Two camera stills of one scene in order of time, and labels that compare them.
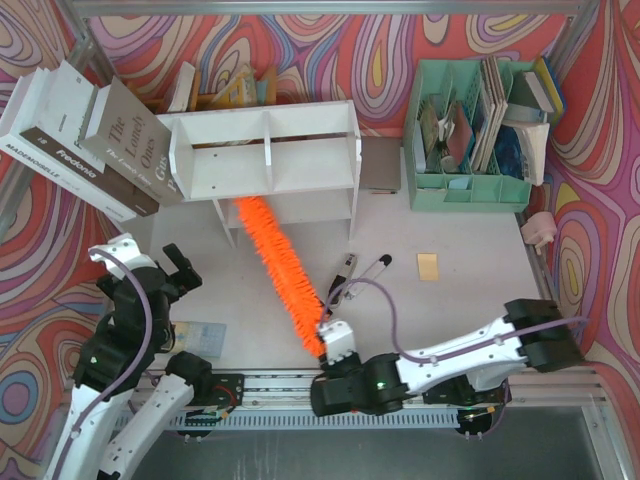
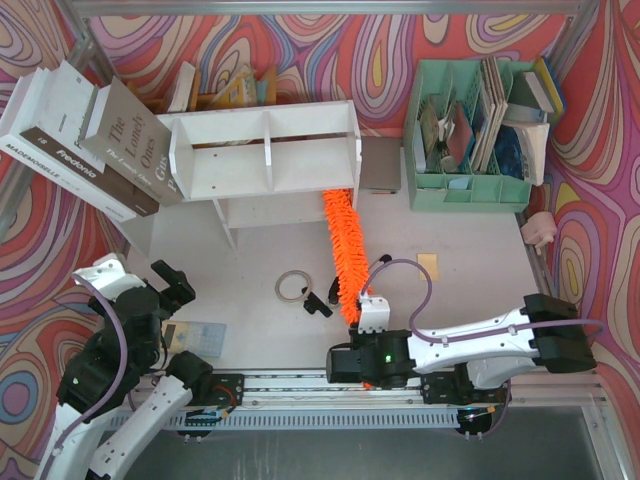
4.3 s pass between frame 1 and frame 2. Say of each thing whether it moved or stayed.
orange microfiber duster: moved
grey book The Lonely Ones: stayed
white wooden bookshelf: stayed
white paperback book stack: stayed
